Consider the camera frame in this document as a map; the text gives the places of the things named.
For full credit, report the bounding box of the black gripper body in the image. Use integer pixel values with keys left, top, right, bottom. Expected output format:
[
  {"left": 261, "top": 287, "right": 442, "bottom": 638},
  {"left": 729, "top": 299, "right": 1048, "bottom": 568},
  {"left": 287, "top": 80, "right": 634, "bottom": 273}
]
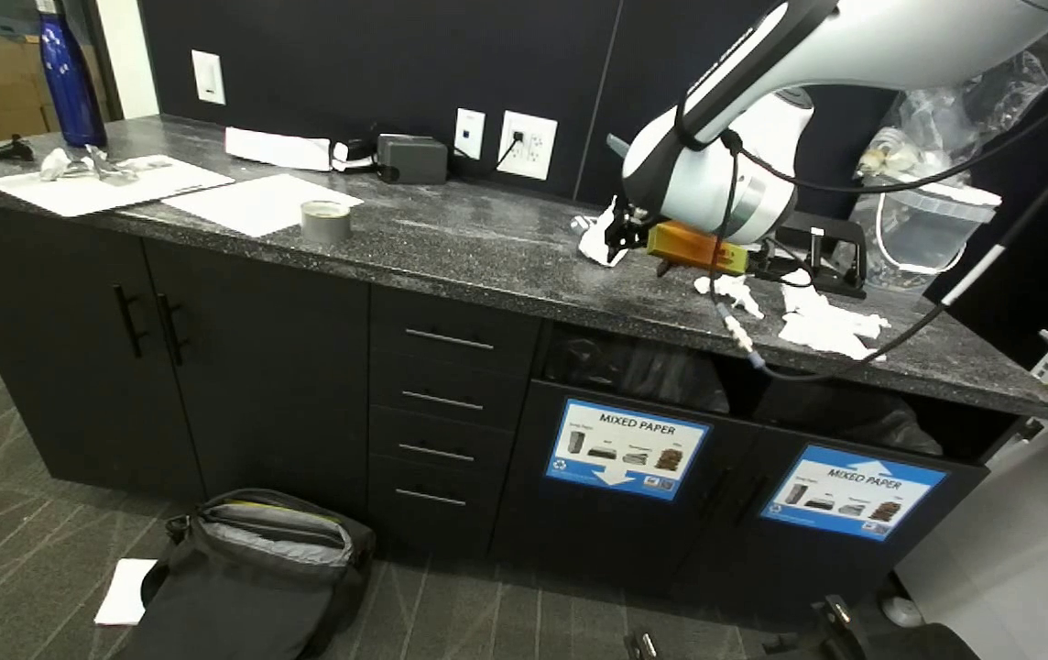
[{"left": 619, "top": 194, "right": 674, "bottom": 249}]

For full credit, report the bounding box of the white paper towel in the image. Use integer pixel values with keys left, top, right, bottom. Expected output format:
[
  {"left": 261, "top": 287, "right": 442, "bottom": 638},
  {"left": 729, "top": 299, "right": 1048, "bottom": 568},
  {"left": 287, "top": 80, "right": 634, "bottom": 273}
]
[{"left": 689, "top": 268, "right": 764, "bottom": 323}]

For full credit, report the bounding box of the black recycling bin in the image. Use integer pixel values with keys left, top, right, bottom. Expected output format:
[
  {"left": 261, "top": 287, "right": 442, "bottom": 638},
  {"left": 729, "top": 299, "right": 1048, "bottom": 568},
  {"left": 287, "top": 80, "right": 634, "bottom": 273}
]
[{"left": 487, "top": 376, "right": 740, "bottom": 589}]

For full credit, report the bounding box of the black bin door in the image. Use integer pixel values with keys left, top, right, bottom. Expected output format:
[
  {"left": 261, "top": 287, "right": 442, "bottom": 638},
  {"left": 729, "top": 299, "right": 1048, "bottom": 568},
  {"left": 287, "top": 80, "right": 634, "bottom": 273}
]
[{"left": 683, "top": 416, "right": 992, "bottom": 618}]

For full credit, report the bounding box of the black trash bag liner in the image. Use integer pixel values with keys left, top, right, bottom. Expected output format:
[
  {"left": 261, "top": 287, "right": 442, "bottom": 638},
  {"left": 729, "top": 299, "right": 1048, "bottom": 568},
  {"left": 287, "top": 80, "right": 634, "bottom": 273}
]
[
  {"left": 749, "top": 376, "right": 950, "bottom": 457},
  {"left": 541, "top": 326, "right": 736, "bottom": 414}
]

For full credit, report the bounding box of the mixed paper sign down arrow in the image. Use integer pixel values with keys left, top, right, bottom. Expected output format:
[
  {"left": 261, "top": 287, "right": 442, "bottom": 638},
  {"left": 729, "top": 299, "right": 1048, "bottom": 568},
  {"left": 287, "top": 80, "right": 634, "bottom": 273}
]
[{"left": 541, "top": 396, "right": 716, "bottom": 507}]

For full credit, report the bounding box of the black drawer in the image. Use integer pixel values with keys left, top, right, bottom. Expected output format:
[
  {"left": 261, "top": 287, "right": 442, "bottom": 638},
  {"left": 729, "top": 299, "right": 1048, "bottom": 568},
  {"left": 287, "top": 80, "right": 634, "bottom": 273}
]
[
  {"left": 368, "top": 416, "right": 528, "bottom": 485},
  {"left": 368, "top": 364, "right": 536, "bottom": 432},
  {"left": 368, "top": 469, "right": 518, "bottom": 563},
  {"left": 368, "top": 287, "right": 547, "bottom": 376}
]

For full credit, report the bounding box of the large crumpled white paper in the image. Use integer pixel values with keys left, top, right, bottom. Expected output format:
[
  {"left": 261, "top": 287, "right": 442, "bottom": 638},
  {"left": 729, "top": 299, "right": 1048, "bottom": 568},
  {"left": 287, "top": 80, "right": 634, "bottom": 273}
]
[{"left": 773, "top": 271, "right": 895, "bottom": 365}]

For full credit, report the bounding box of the black power adapter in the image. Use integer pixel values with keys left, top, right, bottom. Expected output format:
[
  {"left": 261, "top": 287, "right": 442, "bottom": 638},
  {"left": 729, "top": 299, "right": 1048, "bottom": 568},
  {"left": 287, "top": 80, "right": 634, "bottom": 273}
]
[{"left": 375, "top": 127, "right": 449, "bottom": 188}]

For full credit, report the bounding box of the clear plastic container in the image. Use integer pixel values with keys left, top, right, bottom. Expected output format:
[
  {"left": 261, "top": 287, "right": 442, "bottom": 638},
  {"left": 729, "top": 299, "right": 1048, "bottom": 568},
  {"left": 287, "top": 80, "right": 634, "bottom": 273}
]
[{"left": 868, "top": 178, "right": 1003, "bottom": 278}]

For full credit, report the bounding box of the grey tape roll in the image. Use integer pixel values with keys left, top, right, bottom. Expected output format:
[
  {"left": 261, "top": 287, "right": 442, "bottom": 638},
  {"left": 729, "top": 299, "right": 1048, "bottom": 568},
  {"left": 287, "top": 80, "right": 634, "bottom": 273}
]
[{"left": 300, "top": 194, "right": 357, "bottom": 237}]

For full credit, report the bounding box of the clear plastic bag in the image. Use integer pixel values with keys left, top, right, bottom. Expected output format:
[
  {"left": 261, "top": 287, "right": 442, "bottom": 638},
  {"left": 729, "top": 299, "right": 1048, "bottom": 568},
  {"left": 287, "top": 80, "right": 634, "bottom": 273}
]
[{"left": 851, "top": 33, "right": 1048, "bottom": 204}]

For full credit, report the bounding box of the mixed paper sign up arrow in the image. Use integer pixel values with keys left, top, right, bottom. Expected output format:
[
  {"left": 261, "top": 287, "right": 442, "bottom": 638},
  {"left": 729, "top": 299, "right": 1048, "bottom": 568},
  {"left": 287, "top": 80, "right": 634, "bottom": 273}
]
[{"left": 758, "top": 443, "right": 950, "bottom": 546}]

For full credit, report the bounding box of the white flat box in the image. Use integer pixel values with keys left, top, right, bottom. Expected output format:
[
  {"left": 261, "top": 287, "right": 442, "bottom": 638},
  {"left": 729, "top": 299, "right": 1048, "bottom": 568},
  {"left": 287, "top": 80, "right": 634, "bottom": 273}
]
[{"left": 225, "top": 124, "right": 379, "bottom": 174}]

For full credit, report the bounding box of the flat white paper sheet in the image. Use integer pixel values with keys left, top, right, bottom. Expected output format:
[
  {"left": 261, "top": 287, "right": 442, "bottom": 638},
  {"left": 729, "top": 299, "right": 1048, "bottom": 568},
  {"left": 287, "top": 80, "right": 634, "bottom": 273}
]
[
  {"left": 0, "top": 149, "right": 233, "bottom": 218},
  {"left": 162, "top": 172, "right": 368, "bottom": 243}
]

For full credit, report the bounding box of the black cabinet door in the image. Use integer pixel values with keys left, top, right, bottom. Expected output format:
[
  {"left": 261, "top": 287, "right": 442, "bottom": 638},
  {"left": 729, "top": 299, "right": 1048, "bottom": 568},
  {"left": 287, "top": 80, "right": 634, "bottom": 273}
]
[
  {"left": 0, "top": 199, "right": 206, "bottom": 507},
  {"left": 139, "top": 233, "right": 375, "bottom": 508}
]

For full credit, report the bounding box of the black stand foot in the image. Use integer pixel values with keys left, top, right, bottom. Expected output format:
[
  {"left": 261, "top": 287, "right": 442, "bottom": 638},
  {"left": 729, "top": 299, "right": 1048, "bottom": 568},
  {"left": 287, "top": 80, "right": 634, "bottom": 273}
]
[{"left": 764, "top": 589, "right": 978, "bottom": 660}]

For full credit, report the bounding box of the black grey backpack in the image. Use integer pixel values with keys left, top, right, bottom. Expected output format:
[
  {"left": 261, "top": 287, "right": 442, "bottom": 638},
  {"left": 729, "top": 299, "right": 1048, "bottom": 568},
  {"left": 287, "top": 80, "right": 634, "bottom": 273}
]
[{"left": 118, "top": 485, "right": 379, "bottom": 660}]

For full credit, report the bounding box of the white framed window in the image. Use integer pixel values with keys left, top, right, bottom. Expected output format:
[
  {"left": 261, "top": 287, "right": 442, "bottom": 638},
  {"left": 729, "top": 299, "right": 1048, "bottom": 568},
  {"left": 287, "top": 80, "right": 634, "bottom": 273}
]
[{"left": 88, "top": 0, "right": 166, "bottom": 124}]

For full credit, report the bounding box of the crumpled clear plastic wrap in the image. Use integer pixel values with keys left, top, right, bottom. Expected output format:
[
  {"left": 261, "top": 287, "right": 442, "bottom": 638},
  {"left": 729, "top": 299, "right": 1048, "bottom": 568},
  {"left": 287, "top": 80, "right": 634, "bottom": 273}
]
[{"left": 38, "top": 144, "right": 142, "bottom": 188}]

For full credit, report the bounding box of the blue water bottle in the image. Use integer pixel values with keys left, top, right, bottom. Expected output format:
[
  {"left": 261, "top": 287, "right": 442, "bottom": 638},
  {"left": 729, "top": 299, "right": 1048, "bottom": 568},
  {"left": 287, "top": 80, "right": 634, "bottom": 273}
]
[{"left": 33, "top": 0, "right": 110, "bottom": 154}]

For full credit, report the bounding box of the small black knob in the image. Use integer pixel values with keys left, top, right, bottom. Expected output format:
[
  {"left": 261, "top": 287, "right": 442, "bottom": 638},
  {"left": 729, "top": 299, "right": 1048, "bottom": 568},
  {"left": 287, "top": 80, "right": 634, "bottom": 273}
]
[{"left": 0, "top": 130, "right": 41, "bottom": 169}]

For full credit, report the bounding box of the white paper on floor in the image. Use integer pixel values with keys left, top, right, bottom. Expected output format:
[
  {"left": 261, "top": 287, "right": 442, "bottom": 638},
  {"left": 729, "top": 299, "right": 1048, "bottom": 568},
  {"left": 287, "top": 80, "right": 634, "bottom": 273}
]
[{"left": 93, "top": 552, "right": 162, "bottom": 631}]

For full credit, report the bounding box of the white outlet wall plate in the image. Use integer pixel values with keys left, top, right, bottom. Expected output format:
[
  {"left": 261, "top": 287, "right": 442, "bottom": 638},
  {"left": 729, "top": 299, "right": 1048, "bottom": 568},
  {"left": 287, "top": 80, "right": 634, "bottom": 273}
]
[{"left": 493, "top": 105, "right": 561, "bottom": 184}]

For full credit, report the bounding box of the small white wall plate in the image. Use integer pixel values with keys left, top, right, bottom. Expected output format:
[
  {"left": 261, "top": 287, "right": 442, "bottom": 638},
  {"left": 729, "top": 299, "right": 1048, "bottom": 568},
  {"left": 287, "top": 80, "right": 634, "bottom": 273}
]
[{"left": 449, "top": 105, "right": 487, "bottom": 160}]

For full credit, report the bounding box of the black cable white connector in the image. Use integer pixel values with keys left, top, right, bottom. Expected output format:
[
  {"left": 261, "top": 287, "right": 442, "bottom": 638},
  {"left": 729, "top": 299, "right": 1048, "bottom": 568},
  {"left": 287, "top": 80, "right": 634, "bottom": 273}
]
[{"left": 717, "top": 101, "right": 1048, "bottom": 385}]

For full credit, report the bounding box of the white light switch plate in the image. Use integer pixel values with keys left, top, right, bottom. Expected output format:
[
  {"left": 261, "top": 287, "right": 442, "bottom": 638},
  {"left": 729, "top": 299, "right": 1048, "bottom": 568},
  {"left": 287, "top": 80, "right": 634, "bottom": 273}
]
[{"left": 187, "top": 46, "right": 231, "bottom": 108}]

